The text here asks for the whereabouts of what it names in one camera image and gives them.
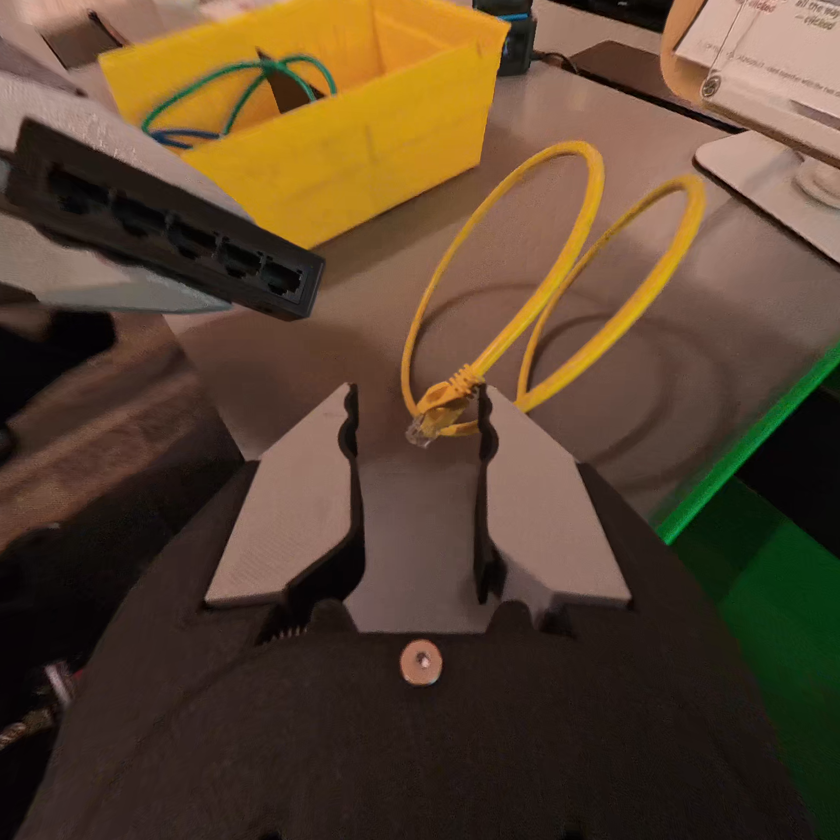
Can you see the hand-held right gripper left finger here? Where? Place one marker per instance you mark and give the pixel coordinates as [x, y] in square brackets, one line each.
[289, 525]

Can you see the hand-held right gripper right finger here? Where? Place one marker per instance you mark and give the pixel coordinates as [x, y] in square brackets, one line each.
[551, 525]

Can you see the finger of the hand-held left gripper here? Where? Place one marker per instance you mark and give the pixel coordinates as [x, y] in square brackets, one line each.
[79, 275]
[98, 124]

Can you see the black network switch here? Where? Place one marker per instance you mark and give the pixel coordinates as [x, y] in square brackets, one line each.
[197, 223]

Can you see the green plastic bin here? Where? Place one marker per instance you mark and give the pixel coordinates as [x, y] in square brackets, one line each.
[774, 590]

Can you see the yellow plastic bin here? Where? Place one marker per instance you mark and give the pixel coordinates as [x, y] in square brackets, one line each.
[328, 164]

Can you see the white stand base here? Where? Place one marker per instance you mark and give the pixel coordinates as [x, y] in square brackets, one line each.
[741, 170]

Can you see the small black device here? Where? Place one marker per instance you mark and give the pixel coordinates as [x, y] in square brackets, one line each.
[515, 46]

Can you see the wooden display board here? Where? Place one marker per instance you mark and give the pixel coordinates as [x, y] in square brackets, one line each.
[676, 65]

